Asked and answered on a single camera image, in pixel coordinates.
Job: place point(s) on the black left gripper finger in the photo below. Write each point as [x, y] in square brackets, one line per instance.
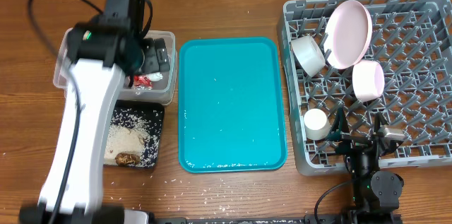
[162, 55]
[151, 64]

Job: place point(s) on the black rail at bottom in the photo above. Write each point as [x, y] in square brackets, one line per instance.
[307, 219]

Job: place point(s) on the red foil wrapper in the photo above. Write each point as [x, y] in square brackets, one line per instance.
[142, 82]

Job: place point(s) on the pile of rice leftovers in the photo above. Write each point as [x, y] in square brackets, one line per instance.
[127, 142]

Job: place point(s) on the large pink plate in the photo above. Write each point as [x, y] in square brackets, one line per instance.
[348, 32]

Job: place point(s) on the white paper cup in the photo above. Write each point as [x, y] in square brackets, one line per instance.
[316, 124]

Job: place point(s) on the teal plastic tray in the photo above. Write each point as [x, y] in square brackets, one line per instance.
[230, 102]

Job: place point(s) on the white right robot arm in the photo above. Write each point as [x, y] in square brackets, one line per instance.
[376, 192]

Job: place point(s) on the clear plastic container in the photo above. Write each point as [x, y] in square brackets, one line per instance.
[162, 91]

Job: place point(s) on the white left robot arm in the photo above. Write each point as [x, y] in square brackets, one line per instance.
[98, 59]

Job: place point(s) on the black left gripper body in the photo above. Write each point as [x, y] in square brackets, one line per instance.
[135, 70]

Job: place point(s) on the small pink bowl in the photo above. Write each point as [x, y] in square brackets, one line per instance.
[368, 80]

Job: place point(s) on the grey bowl with rice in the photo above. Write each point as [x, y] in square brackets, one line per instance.
[308, 55]

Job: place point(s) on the grey dishwasher rack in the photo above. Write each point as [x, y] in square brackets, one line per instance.
[411, 39]

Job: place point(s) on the white tissue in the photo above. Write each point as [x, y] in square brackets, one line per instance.
[154, 77]

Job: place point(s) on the black plastic tray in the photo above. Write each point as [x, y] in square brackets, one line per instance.
[155, 111]

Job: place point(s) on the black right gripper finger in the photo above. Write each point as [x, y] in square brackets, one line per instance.
[380, 124]
[339, 128]

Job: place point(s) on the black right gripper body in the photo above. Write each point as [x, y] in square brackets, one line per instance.
[359, 138]

